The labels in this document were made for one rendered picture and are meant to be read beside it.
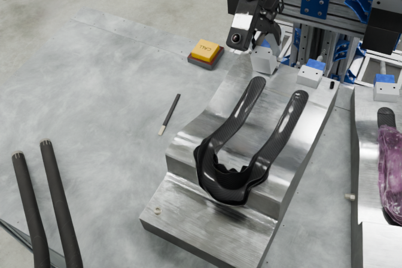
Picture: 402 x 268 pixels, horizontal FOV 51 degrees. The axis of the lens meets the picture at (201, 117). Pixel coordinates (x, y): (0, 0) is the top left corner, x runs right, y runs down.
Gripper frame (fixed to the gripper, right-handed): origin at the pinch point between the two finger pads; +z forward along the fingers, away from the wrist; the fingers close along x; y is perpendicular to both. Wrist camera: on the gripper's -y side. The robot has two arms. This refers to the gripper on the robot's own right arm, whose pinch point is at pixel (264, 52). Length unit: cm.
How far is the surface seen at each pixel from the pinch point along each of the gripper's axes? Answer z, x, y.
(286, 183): -1.3, -18.0, -30.3
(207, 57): 8.0, 18.8, 0.8
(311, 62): 5.7, -10.0, 4.2
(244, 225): 4.1, -12.0, -39.7
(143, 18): 88, 128, 74
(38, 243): -6, 22, -61
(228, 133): 1.1, -0.9, -22.6
